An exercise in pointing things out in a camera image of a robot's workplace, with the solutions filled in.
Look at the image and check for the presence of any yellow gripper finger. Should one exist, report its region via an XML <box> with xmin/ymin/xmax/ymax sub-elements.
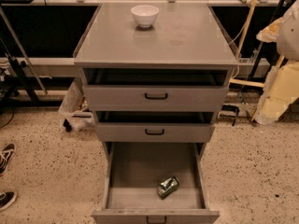
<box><xmin>254</xmin><ymin>17</ymin><xmax>299</xmax><ymax>125</ymax></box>

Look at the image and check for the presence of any green soda can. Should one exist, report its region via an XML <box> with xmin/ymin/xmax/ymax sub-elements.
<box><xmin>157</xmin><ymin>176</ymin><xmax>179</xmax><ymax>199</ymax></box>

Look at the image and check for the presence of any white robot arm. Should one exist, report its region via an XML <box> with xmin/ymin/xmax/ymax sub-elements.
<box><xmin>254</xmin><ymin>0</ymin><xmax>299</xmax><ymax>125</ymax></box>

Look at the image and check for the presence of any grey drawer cabinet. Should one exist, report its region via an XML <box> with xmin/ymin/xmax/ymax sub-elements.
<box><xmin>75</xmin><ymin>2</ymin><xmax>237</xmax><ymax>150</ymax></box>

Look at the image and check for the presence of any grey top drawer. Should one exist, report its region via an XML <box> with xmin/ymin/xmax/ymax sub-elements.
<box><xmin>83</xmin><ymin>68</ymin><xmax>228</xmax><ymax>112</ymax></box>

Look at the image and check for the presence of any grey drawer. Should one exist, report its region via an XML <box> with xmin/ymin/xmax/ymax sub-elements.
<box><xmin>96</xmin><ymin>111</ymin><xmax>214</xmax><ymax>143</ymax></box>
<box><xmin>83</xmin><ymin>68</ymin><xmax>228</xmax><ymax>112</ymax></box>
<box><xmin>93</xmin><ymin>143</ymin><xmax>220</xmax><ymax>224</ymax></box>

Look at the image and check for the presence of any grey bottom drawer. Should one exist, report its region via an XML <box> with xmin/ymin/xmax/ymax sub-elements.
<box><xmin>93</xmin><ymin>143</ymin><xmax>220</xmax><ymax>224</ymax></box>

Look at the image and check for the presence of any grey middle drawer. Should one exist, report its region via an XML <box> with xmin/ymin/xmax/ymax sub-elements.
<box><xmin>96</xmin><ymin>111</ymin><xmax>214</xmax><ymax>143</ymax></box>

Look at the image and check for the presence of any white ceramic bowl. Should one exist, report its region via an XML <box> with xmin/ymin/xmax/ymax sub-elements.
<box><xmin>131</xmin><ymin>5</ymin><xmax>159</xmax><ymax>28</ymax></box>

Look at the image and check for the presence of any clear plastic bag bin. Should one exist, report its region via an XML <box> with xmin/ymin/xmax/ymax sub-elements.
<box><xmin>58</xmin><ymin>77</ymin><xmax>95</xmax><ymax>132</ymax></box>

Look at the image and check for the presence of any black tripod stand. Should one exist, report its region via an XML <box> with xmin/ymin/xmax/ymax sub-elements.
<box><xmin>0</xmin><ymin>37</ymin><xmax>39</xmax><ymax>105</ymax></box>

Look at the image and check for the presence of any black sneaker lower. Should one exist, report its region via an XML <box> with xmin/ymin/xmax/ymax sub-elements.
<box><xmin>0</xmin><ymin>191</ymin><xmax>17</xmax><ymax>211</ymax></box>

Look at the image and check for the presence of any wooden easel frame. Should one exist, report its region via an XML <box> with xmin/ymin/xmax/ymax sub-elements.
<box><xmin>230</xmin><ymin>0</ymin><xmax>284</xmax><ymax>124</ymax></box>

